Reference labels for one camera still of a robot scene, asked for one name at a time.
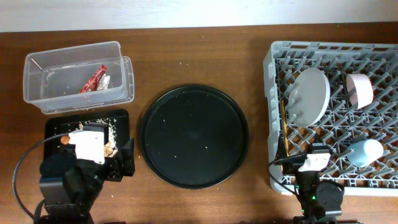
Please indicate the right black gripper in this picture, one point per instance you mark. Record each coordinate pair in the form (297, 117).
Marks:
(292, 162)

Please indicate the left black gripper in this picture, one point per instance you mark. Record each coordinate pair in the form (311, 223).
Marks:
(117, 172)

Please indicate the wooden chopstick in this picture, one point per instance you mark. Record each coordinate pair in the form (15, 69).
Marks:
(284, 127)

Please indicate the orange carrot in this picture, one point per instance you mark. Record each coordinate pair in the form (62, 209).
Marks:
(65, 139)

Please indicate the grey plate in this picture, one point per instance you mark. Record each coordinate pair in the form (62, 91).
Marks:
(310, 97)

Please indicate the blue plastic cup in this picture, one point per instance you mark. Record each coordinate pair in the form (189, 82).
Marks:
(365, 152)

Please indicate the white tissue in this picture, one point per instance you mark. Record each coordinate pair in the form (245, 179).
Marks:
(103, 83)

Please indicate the red snack wrapper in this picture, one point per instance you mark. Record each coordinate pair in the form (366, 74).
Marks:
(92, 83)

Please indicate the pink bowl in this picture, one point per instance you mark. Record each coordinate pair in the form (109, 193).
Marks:
(360, 90)

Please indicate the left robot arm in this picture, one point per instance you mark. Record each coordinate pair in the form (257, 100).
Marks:
(70, 185)

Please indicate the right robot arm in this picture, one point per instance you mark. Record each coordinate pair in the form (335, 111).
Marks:
(320, 200)

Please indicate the grey dishwasher rack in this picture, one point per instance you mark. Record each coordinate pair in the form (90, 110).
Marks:
(342, 124)

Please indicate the food scraps on plate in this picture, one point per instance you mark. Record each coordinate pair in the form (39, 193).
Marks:
(110, 148)

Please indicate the black rectangular tray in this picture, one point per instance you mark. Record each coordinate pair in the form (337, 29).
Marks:
(118, 121)

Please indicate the round black tray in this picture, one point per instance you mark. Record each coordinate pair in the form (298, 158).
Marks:
(194, 136)

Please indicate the clear plastic bin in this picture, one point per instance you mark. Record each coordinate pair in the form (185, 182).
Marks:
(53, 79)

